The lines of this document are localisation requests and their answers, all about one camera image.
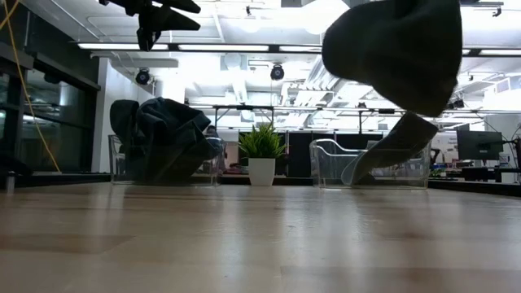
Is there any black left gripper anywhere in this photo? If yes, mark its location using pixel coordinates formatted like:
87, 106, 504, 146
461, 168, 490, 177
124, 0, 202, 32

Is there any navy blue cap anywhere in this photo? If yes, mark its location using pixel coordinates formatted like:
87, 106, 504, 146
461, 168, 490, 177
108, 98, 223, 185

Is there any dark grey cap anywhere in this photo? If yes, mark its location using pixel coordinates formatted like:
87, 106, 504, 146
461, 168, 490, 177
321, 0, 464, 187

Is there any black hanging spotlight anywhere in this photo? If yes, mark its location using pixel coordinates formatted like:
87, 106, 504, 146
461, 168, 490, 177
134, 68, 151, 86
269, 63, 286, 81

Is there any clear plastic bin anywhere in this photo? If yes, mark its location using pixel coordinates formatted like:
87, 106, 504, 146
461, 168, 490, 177
107, 133, 227, 187
309, 138, 432, 190

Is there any green plant in white pot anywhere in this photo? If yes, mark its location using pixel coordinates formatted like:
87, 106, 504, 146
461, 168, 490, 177
238, 123, 288, 187

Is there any black computer monitor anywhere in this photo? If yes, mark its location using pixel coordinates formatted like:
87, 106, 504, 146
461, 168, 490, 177
456, 129, 505, 161

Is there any black background desk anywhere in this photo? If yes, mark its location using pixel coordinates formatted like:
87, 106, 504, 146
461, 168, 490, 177
459, 165, 521, 184

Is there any yellow cable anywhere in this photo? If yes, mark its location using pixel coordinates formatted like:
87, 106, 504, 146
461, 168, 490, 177
0, 0, 62, 173

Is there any black aluminium table frame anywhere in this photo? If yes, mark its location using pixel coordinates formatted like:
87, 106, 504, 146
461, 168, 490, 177
0, 173, 521, 199

